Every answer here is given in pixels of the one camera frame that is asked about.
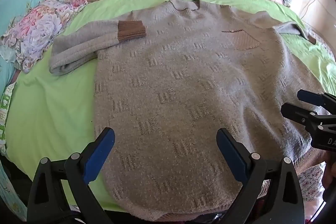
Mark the purple floral blanket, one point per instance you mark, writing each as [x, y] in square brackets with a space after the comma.
[42, 29]

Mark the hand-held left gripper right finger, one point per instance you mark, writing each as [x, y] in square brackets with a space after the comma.
[231, 151]

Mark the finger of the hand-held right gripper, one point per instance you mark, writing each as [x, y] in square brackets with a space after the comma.
[309, 98]
[295, 112]

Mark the person's right hand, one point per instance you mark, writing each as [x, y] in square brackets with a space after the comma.
[330, 174]

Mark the light green bed sheet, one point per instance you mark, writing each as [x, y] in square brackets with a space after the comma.
[50, 113]

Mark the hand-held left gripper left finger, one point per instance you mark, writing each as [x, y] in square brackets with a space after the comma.
[101, 151]

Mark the grey knitted sweater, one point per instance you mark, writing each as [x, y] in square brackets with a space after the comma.
[189, 87]

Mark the small floral print cloth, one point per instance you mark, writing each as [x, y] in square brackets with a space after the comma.
[311, 182]

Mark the green and white patterned cloth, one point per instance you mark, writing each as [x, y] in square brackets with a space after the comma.
[4, 116]

